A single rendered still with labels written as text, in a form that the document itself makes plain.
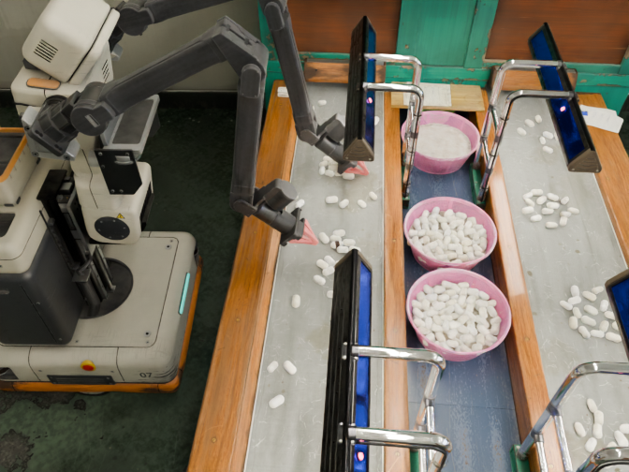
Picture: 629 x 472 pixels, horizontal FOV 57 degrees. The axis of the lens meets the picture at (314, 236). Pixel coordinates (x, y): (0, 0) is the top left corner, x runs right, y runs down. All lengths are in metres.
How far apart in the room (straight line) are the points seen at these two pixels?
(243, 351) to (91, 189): 0.65
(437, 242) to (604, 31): 1.00
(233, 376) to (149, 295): 0.87
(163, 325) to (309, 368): 0.82
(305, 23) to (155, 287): 1.10
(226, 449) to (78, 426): 1.08
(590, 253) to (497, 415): 0.58
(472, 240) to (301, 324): 0.58
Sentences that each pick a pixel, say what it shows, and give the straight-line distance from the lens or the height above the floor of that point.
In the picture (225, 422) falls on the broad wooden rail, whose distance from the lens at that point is 1.38.
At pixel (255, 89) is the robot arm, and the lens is 1.23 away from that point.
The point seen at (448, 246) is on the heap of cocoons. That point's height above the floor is 0.74.
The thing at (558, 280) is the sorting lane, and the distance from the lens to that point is 1.73.
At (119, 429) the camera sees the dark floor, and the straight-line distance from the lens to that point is 2.30.
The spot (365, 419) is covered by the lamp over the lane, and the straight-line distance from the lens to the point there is 1.04.
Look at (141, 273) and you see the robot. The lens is 2.30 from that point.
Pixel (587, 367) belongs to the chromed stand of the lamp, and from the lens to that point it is 1.13.
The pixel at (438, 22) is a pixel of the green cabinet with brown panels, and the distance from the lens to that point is 2.18.
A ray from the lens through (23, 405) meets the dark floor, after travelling 2.48.
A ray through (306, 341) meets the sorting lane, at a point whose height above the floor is 0.74.
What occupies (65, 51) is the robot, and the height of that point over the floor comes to 1.31.
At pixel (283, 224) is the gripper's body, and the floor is 0.91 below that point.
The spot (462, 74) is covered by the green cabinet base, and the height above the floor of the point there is 0.81.
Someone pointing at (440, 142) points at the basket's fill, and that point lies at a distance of 2.08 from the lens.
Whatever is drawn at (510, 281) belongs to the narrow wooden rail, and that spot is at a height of 0.76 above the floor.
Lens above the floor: 2.01
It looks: 48 degrees down
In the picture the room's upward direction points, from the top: straight up
